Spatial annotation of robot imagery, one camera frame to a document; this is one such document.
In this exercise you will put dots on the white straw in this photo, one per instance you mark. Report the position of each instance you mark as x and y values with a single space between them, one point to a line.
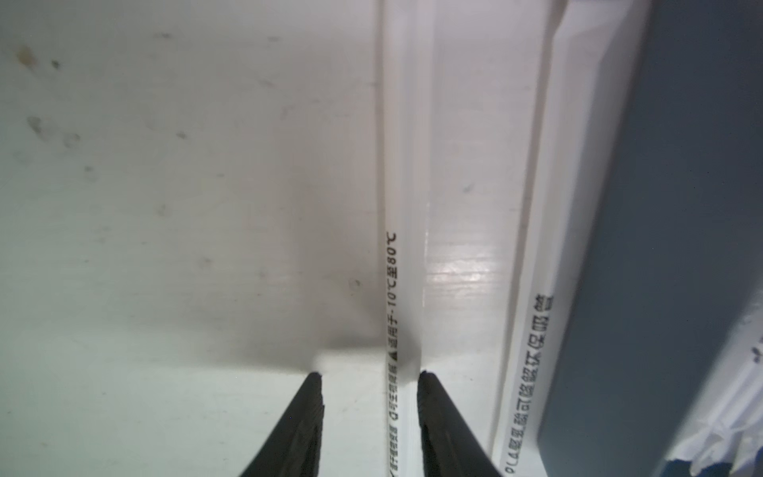
407 50
591 59
722 435

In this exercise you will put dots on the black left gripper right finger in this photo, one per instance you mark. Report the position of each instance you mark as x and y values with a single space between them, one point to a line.
449 448

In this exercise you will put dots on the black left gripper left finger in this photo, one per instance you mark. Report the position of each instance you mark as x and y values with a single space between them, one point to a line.
293 447

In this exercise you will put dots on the blue storage tray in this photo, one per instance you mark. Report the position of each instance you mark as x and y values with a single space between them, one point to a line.
676 251

